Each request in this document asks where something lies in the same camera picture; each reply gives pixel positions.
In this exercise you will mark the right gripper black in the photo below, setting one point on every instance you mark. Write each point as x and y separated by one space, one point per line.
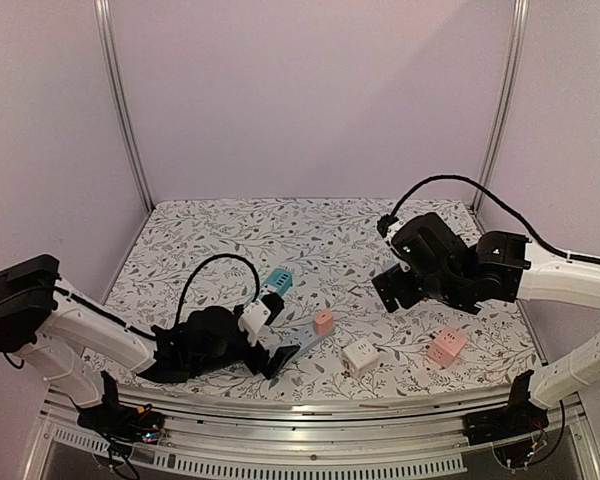
397 285

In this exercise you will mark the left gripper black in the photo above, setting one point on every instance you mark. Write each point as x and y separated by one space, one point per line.
275 364

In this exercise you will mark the light blue power strip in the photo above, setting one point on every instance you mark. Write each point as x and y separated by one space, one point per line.
304 338

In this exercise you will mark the small pink charger plug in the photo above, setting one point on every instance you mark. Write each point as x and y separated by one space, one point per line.
323 322

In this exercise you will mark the white cube socket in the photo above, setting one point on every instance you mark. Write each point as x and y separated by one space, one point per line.
359 357

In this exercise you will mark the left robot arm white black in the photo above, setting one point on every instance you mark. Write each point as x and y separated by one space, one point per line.
43 318

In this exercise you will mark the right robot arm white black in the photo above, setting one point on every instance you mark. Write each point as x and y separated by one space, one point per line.
435 263

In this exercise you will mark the pink cube socket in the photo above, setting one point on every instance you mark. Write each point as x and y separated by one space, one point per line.
446 347

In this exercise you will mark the teal power strip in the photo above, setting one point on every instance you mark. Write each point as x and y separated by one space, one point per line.
279 281

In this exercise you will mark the floral patterned table mat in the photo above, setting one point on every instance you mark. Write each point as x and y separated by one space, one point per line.
195 254

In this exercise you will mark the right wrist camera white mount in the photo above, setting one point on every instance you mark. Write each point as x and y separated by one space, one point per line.
388 227

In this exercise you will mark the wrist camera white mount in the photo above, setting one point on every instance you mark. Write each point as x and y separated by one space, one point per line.
259 313
388 227

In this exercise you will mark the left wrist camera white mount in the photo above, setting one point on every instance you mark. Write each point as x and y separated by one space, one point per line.
259 313

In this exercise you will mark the front aluminium rail base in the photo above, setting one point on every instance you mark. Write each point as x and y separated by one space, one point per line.
397 438

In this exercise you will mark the right aluminium frame post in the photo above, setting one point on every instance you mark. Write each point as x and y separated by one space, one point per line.
507 88

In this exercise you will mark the aluminium frame post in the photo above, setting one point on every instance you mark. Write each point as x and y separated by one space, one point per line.
507 88
104 21

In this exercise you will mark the left aluminium frame post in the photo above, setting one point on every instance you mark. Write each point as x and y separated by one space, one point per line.
104 21

